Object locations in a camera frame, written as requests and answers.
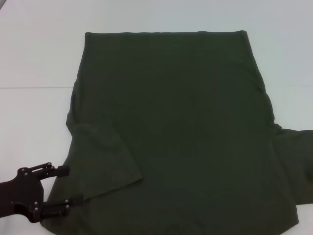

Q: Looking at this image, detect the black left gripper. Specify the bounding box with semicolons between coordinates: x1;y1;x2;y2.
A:
0;161;84;224

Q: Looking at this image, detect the dark green t-shirt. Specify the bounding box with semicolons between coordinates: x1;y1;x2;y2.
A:
40;30;313;235

